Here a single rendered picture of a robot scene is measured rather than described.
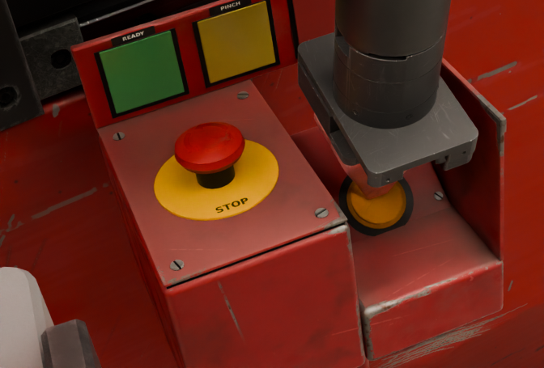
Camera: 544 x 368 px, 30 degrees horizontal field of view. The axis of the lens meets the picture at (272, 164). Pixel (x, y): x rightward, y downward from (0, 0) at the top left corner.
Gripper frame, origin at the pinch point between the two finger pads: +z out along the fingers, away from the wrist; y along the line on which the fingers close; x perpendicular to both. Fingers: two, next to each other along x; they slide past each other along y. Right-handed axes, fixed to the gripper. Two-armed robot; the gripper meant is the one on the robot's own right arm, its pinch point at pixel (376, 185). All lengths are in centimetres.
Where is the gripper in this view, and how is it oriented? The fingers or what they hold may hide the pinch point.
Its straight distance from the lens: 63.6
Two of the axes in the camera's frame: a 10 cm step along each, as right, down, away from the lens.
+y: -3.8, -7.3, 5.6
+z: 0.3, 6.0, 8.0
